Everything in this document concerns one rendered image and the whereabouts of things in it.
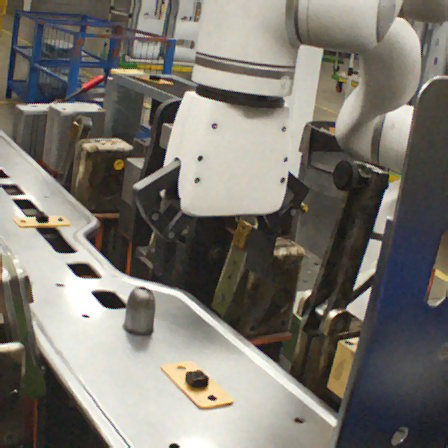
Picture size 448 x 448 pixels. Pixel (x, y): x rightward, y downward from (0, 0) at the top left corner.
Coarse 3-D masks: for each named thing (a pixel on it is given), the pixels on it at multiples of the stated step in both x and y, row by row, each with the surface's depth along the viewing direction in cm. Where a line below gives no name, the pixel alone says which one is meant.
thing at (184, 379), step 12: (168, 372) 73; (180, 372) 73; (192, 372) 72; (204, 372) 74; (180, 384) 71; (192, 384) 71; (204, 384) 71; (216, 384) 72; (192, 396) 69; (204, 396) 70; (216, 396) 70; (228, 396) 70; (204, 408) 68
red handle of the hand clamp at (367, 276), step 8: (376, 264) 79; (368, 272) 79; (360, 280) 78; (368, 280) 78; (360, 288) 78; (368, 288) 78; (352, 296) 77; (320, 304) 78; (320, 312) 76; (320, 320) 77
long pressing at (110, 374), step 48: (0, 144) 151; (0, 192) 120; (48, 192) 123; (0, 240) 100; (48, 288) 88; (96, 288) 90; (48, 336) 76; (96, 336) 78; (144, 336) 80; (192, 336) 82; (240, 336) 83; (96, 384) 69; (144, 384) 71; (240, 384) 73; (288, 384) 74; (96, 432) 63; (144, 432) 62; (192, 432) 64; (240, 432) 65; (288, 432) 66
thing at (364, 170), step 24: (336, 168) 73; (360, 168) 74; (360, 192) 75; (384, 192) 73; (336, 216) 76; (360, 216) 73; (336, 240) 76; (360, 240) 74; (336, 264) 77; (360, 264) 75; (336, 288) 75; (312, 312) 78
